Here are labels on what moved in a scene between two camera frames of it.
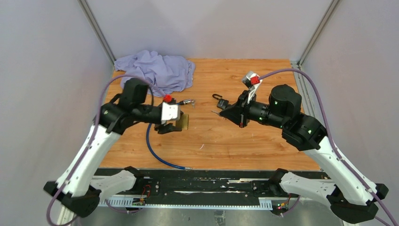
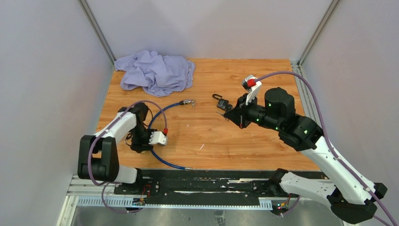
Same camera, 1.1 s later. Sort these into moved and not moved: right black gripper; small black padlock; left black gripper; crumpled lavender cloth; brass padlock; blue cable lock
Moved: left black gripper; brass padlock
Not moved: crumpled lavender cloth; blue cable lock; small black padlock; right black gripper
